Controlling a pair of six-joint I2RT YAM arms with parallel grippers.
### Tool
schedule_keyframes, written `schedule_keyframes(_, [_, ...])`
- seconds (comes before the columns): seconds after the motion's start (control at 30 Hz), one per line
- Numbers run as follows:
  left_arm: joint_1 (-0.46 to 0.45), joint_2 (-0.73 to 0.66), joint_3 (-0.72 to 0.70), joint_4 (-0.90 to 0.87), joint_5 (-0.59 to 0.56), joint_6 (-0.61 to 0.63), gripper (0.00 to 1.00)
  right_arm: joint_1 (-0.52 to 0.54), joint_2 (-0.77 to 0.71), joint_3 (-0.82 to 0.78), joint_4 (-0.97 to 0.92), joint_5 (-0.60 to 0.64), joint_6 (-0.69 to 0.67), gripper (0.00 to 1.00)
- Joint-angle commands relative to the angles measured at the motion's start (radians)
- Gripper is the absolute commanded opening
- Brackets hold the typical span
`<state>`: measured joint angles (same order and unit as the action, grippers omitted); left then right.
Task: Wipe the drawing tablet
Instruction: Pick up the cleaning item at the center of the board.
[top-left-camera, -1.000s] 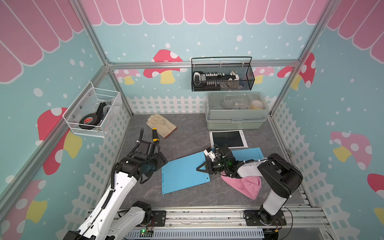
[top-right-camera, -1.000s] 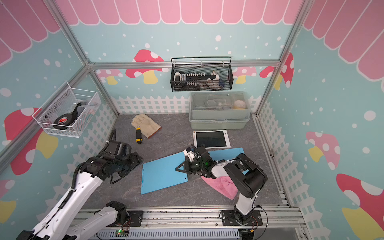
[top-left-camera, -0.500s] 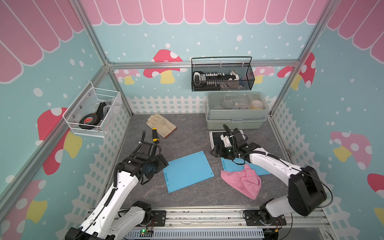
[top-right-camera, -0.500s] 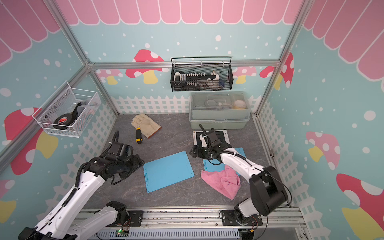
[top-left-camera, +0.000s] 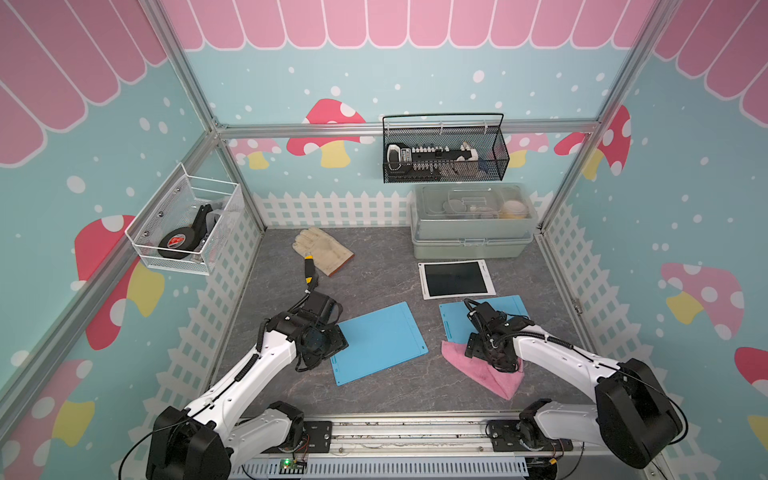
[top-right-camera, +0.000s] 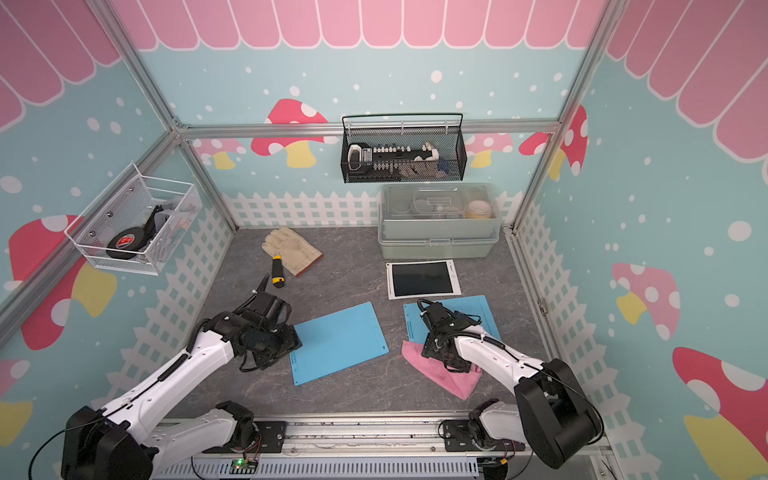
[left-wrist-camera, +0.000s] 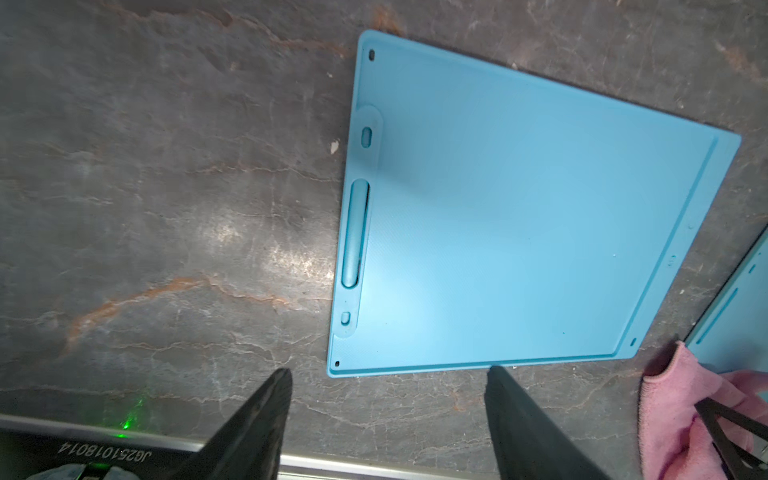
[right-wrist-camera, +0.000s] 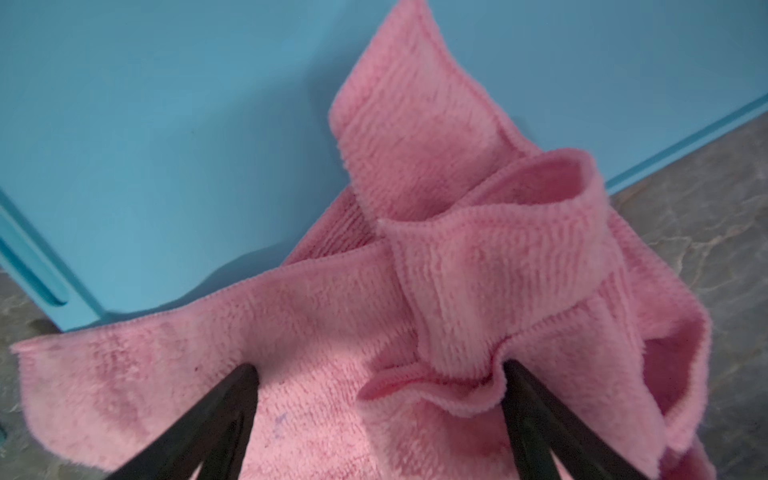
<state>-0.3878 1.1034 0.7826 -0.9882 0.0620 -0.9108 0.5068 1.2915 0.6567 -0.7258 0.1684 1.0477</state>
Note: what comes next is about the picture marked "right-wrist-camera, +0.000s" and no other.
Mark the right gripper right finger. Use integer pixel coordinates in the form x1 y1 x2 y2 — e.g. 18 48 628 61
501 360 646 480

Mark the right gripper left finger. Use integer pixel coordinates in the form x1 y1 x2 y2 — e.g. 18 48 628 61
109 364 260 480

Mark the pink cleaning cloth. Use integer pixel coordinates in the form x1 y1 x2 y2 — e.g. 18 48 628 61
13 1 716 479

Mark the blue front drawing tablet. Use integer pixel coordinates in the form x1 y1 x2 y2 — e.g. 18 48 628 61
1 1 767 330

